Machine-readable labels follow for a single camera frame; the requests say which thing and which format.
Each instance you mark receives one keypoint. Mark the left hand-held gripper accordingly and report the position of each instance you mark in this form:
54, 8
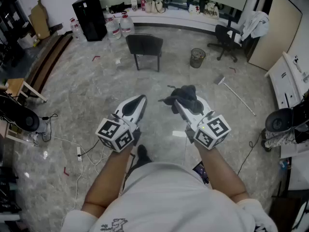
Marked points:
113, 135

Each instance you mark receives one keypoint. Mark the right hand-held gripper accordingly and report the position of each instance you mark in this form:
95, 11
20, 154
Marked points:
212, 132

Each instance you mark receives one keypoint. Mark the dark grey cloth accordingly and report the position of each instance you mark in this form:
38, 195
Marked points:
186, 95

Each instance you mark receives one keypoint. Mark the dark blue fabric chair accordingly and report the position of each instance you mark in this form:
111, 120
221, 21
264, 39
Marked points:
144, 45

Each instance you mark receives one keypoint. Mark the person's right forearm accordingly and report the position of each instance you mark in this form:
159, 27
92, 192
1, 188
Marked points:
219, 170

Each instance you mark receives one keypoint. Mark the person's left forearm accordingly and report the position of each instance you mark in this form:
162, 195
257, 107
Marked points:
108, 178

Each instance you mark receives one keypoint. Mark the black office chair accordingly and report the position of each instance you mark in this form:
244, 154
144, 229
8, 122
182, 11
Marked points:
225, 40

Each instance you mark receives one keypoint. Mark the person's left black shoe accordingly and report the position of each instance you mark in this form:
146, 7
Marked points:
143, 153

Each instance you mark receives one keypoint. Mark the white paper scrap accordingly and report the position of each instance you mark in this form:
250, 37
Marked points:
118, 61

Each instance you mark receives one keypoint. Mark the dark hip-worn device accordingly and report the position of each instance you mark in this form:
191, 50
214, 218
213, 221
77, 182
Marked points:
201, 171

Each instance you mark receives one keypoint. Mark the white power strip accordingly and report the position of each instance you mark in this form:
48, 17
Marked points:
79, 153

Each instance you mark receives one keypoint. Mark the white folded garment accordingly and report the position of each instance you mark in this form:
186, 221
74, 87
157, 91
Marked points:
234, 36

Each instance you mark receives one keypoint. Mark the black round device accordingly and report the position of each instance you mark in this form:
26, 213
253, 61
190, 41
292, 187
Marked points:
21, 115
280, 121

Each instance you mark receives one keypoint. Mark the patterned fabric bag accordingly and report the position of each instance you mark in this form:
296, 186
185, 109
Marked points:
277, 139

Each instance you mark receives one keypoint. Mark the white drawer cabinet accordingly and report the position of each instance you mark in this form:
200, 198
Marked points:
285, 83

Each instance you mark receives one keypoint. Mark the person's white t-shirt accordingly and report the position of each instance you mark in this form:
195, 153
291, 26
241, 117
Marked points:
173, 202

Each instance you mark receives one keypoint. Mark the white window bench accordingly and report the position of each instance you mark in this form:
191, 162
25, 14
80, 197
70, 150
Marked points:
173, 19

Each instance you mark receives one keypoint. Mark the brown wooden step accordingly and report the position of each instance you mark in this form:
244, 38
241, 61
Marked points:
46, 59

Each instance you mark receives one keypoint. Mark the printed beige tote bag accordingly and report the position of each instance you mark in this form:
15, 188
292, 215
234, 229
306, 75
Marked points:
211, 11

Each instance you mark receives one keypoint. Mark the white plush toy red bow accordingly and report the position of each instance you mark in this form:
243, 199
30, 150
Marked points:
193, 9

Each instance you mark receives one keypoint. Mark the white hanging garment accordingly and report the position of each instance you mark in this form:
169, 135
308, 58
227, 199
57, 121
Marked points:
256, 24

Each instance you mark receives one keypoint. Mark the white carton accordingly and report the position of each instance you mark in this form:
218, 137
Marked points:
134, 4

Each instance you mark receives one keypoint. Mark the pink carton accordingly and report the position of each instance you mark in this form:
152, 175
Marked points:
143, 4

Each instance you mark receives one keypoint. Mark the dark glass window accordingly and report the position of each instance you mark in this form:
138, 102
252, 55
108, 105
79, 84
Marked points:
183, 1

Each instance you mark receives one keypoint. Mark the beige leaning board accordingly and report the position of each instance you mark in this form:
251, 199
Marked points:
275, 33

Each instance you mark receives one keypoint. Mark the small wooden table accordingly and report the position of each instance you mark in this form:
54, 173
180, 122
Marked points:
15, 84

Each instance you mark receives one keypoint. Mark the brown cardboard sheet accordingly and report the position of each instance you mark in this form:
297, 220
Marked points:
39, 20

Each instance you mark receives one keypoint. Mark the black metal shelf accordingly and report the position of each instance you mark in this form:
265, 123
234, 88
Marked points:
9, 28

